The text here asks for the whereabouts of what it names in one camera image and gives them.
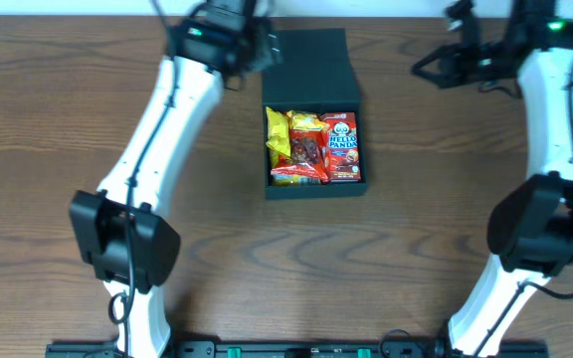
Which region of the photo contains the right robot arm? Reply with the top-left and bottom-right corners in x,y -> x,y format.
412,1 -> 573,357

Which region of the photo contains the small orange-yellow snack packet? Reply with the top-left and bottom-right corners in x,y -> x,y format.
286,110 -> 328,132

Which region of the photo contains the black storage box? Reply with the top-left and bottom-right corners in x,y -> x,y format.
262,28 -> 369,200

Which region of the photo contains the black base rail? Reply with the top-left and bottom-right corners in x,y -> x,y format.
44,339 -> 550,358

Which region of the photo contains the red Hello Panda box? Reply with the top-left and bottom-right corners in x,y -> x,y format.
321,112 -> 361,183

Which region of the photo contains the red Hacks candy bag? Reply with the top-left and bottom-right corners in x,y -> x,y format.
271,129 -> 328,182

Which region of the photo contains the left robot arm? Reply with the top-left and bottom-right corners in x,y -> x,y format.
69,0 -> 280,357

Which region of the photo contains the yellow snack packet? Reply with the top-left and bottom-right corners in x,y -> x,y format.
266,106 -> 290,167

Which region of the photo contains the large yellow snack bag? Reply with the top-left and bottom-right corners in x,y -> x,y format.
269,149 -> 321,186

